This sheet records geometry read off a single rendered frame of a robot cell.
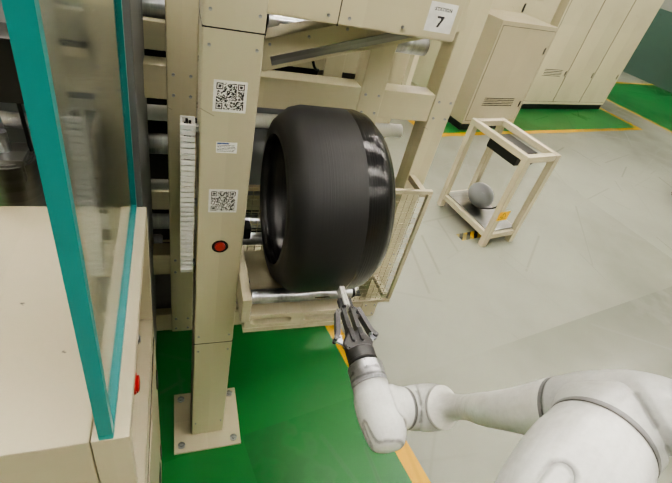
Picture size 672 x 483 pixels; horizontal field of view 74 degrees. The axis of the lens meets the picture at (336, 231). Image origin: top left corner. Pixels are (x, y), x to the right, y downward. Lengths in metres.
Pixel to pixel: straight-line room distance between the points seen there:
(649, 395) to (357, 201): 0.72
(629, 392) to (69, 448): 0.74
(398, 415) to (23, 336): 0.75
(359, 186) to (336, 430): 1.38
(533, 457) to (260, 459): 1.64
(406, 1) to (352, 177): 0.54
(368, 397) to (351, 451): 1.12
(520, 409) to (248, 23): 0.88
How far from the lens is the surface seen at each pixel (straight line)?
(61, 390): 0.80
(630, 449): 0.64
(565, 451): 0.60
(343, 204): 1.11
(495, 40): 5.41
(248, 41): 1.05
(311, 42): 1.50
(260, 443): 2.16
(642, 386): 0.71
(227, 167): 1.17
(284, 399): 2.27
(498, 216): 3.50
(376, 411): 1.09
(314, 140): 1.15
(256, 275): 1.61
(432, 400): 1.15
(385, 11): 1.39
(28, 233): 1.07
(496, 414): 0.85
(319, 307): 1.46
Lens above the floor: 1.92
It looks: 36 degrees down
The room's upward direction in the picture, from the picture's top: 15 degrees clockwise
